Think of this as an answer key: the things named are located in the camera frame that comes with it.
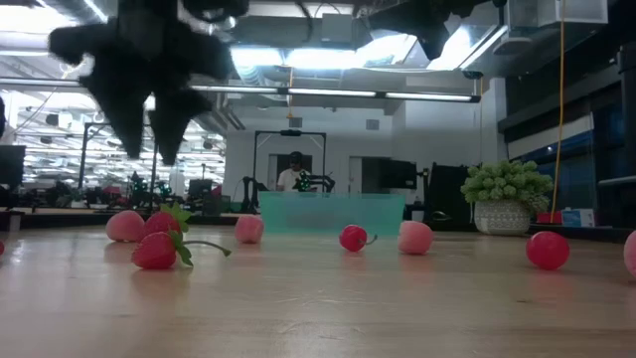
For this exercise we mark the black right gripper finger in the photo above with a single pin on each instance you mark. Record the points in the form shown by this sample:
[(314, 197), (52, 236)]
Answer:
[(437, 40)]

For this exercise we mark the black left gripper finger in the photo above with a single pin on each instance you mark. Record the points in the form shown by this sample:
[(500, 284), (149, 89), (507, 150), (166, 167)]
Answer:
[(131, 124), (171, 129)]

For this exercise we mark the pink toy peach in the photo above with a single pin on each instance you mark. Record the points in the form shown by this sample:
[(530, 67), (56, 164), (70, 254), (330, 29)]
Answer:
[(124, 227), (631, 253), (415, 238), (249, 230)]

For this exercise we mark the red toy strawberry long stem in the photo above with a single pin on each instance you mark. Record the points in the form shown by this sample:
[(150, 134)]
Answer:
[(154, 252)]

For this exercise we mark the red toy cherry with stem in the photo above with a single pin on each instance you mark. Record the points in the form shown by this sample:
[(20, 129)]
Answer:
[(353, 238)]

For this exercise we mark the round red toy fruit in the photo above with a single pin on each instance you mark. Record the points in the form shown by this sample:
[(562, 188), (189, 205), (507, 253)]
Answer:
[(547, 251)]

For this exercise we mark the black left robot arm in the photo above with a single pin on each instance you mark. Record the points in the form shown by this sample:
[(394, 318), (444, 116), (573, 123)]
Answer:
[(149, 7)]

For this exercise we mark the teal translucent tupperware box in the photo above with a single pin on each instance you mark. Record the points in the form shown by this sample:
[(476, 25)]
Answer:
[(330, 214)]

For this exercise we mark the grey ceiling box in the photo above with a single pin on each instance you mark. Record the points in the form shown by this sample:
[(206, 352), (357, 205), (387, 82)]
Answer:
[(338, 27)]

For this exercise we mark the long LED light bar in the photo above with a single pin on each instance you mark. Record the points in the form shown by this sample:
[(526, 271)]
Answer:
[(328, 92)]

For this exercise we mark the person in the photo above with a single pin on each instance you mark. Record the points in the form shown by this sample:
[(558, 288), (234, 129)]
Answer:
[(288, 179)]

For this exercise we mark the black monitor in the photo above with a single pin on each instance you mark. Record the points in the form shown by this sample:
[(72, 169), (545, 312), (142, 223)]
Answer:
[(11, 164)]

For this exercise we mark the black panel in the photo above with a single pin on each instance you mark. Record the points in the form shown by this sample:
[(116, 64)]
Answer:
[(447, 194)]

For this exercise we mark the green plant in white pot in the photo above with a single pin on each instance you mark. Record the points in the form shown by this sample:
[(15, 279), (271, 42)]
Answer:
[(502, 219)]

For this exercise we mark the red box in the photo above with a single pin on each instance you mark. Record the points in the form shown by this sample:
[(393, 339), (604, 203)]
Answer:
[(549, 218)]

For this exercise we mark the blue box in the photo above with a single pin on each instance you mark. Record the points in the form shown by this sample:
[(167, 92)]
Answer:
[(579, 218)]

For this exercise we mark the black dome camera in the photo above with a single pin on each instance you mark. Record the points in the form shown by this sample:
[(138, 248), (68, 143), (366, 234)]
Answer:
[(472, 74)]

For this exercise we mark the black metal frame rig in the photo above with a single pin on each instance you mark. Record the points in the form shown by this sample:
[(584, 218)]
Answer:
[(87, 149), (290, 132)]

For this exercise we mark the grey wall vent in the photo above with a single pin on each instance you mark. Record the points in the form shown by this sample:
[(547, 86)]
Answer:
[(295, 122), (372, 125)]

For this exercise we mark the dark wall screen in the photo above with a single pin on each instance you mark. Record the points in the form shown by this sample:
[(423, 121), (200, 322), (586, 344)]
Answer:
[(392, 174)]

